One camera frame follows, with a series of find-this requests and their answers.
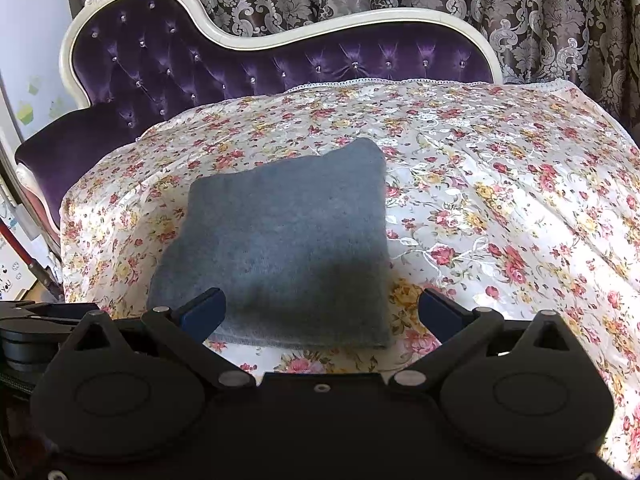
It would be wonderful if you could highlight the grey argyle sweater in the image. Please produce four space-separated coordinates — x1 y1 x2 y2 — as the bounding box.
146 137 394 352

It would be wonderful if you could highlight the white printed paper stack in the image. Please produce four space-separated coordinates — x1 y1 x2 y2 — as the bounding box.
0 195 65 303

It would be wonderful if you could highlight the floral blanket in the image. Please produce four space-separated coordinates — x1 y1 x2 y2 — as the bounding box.
59 80 640 477

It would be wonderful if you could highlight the purple tufted sofa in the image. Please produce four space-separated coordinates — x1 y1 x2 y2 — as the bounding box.
14 0 503 248

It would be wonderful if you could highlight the patterned damask curtain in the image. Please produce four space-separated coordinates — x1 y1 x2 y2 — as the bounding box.
75 0 640 133

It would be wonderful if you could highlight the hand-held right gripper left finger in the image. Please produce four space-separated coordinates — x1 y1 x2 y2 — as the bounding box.
47 286 256 391

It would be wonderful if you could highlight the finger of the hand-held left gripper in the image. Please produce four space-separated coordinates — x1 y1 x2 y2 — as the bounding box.
0 301 101 334

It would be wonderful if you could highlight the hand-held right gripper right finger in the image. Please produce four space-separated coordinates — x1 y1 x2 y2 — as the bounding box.
392 286 587 391

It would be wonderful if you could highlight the red stick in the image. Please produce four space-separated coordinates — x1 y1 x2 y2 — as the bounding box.
0 222 60 295

